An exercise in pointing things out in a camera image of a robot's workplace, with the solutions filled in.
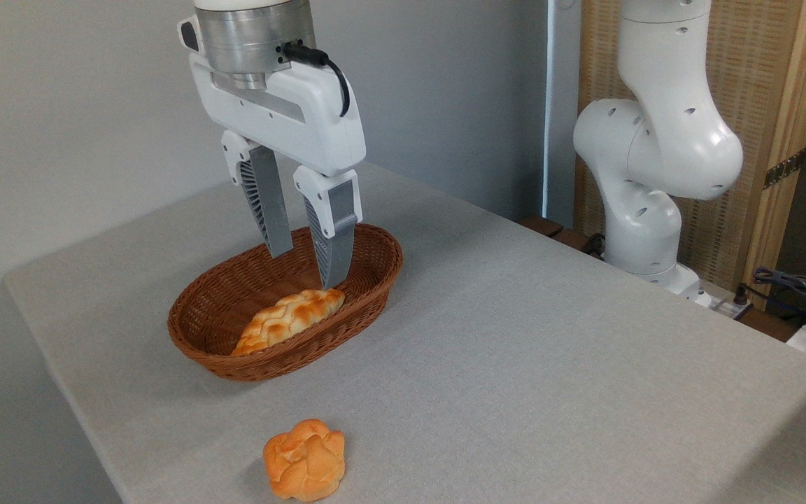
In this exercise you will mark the wooden woven folding screen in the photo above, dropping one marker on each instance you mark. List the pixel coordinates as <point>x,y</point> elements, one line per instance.
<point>746,70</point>

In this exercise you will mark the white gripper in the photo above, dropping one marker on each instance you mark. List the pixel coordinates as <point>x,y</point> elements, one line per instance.
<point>291,112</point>

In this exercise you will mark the white vertical wall trim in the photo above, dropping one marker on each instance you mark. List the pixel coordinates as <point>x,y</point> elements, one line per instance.
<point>550,105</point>

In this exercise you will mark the metal screen hinge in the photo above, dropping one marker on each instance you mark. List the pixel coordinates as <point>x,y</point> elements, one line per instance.
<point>784,169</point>

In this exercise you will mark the brown wicker oval basket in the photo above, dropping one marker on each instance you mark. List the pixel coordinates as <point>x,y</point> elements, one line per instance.
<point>270,364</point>

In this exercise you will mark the round orange bread roll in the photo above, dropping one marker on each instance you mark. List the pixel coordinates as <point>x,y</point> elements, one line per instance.
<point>305,462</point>

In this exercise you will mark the long braided bread loaf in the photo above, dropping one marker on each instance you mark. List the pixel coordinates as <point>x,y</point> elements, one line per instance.
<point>284,318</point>

